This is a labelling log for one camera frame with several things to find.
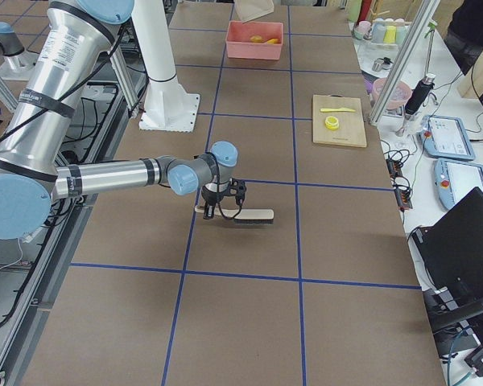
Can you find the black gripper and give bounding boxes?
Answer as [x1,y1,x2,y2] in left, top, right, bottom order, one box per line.
[201,178,246,220]

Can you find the beige hand brush black bristles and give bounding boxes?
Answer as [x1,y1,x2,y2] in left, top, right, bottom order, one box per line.
[217,208,275,225]

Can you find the brown toy potato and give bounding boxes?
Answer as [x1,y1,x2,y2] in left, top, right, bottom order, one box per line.
[250,35,263,43]

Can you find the beige plastic dustpan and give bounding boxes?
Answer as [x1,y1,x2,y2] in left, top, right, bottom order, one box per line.
[234,0,275,23]

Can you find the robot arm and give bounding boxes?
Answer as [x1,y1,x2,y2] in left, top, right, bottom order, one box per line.
[0,1,245,240]

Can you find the pink plastic bin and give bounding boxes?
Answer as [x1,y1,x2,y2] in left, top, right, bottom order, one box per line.
[225,20,284,60]

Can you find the yellow toy lemon slice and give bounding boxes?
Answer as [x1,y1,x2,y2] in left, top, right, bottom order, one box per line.
[324,116,340,130]

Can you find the yellow plastic toy knife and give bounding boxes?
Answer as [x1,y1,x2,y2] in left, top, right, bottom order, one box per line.
[320,107,356,113]

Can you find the bamboo cutting board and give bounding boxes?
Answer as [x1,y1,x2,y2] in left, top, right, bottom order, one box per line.
[312,95,367,148]

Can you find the black power strip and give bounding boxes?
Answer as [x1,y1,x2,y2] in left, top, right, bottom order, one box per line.
[386,158,413,211]

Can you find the grey and purple cloth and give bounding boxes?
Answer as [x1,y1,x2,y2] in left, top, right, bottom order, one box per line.
[364,78,374,94]

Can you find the small shiny metal gadget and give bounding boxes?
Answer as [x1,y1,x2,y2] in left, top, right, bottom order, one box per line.
[372,57,393,72]

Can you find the pink bowl with clear pieces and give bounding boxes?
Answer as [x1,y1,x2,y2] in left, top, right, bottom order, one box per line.
[371,78,412,110]

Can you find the black water bottle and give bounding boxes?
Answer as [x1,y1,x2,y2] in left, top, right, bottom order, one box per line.
[405,73,436,115]

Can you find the blue framed tablet far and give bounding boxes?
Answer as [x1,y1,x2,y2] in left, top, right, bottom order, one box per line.
[419,115,476,161]

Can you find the blue framed tablet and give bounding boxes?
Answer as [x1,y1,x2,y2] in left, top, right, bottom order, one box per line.
[434,158,483,210]
[419,115,476,161]

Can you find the blue framed tablet near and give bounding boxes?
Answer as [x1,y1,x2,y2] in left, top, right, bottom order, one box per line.
[434,158,483,210]

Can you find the stack of coloured cups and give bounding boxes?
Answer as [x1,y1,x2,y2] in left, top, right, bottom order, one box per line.
[346,0,411,47]

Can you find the black monitor on stand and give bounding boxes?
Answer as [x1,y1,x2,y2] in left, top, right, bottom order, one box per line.
[413,187,483,346]

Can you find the seated person dark sleeve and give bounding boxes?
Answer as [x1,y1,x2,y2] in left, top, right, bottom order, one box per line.
[444,0,483,74]

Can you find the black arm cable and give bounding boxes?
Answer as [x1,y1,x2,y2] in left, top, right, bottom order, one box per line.
[208,154,245,220]

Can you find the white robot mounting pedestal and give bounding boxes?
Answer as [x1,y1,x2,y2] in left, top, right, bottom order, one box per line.
[132,0,200,133]

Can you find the aluminium frame post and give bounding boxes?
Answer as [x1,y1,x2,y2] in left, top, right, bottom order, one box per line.
[369,0,440,126]

